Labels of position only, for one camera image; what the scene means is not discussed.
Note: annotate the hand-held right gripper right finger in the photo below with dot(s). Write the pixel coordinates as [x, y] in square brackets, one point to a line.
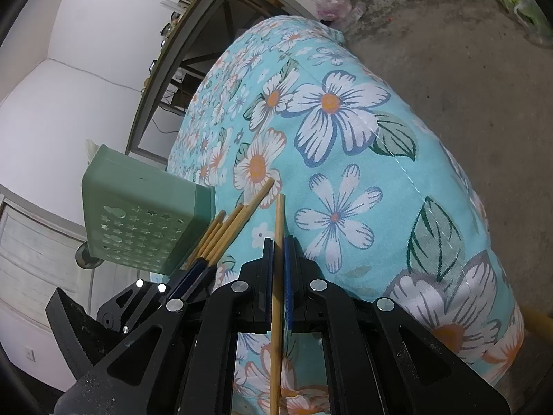
[288, 307]

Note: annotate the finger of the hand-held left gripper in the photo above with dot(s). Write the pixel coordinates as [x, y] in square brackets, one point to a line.
[190, 276]
[208, 279]

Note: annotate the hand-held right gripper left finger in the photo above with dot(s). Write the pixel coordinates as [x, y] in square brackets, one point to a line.
[270, 268]

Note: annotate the wooden chopstick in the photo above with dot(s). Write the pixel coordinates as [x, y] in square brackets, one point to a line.
[219, 218]
[233, 220]
[280, 224]
[218, 233]
[255, 201]

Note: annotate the green plastic utensil holder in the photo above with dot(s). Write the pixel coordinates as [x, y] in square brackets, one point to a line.
[142, 207]

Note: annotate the white panelled door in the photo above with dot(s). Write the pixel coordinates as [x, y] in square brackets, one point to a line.
[34, 259]

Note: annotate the floral turquoise blanket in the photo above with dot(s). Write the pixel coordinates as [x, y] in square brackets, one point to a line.
[345, 160]

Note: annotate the grey-framed wooden table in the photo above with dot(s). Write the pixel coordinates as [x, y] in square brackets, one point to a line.
[135, 136]

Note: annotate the dark box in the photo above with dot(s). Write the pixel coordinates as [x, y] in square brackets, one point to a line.
[188, 88]

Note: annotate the pink plastic bag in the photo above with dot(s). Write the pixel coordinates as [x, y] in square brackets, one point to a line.
[335, 4]

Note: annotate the white tube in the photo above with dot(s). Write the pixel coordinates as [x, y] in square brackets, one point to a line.
[175, 3]

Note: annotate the plastic bag with greens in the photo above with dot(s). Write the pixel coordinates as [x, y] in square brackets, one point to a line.
[522, 4]

